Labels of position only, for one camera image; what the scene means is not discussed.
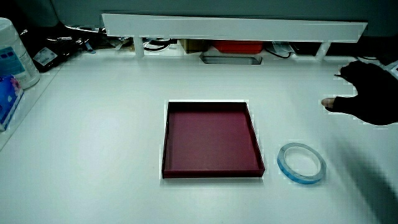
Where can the red box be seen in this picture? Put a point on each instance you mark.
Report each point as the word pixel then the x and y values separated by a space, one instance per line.
pixel 237 46

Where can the black bag with white label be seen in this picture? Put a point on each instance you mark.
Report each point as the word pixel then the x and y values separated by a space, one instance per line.
pixel 53 53

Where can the blue tissue pack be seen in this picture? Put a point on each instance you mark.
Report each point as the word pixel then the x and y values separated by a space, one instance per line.
pixel 7 99

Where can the person's right hand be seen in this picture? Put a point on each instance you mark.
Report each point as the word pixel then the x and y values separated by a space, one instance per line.
pixel 371 96

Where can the white desk shelf riser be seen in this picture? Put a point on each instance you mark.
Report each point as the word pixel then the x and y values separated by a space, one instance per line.
pixel 236 29

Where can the white wipes canister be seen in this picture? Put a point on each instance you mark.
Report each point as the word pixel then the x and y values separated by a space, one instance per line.
pixel 15 56

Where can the brown cardboard box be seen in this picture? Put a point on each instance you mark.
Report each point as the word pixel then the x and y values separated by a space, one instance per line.
pixel 192 46

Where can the dark red square tray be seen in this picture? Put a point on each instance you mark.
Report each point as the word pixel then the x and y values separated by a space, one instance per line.
pixel 211 141

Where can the blue tape roll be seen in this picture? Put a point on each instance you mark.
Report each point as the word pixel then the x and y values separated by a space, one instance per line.
pixel 283 165

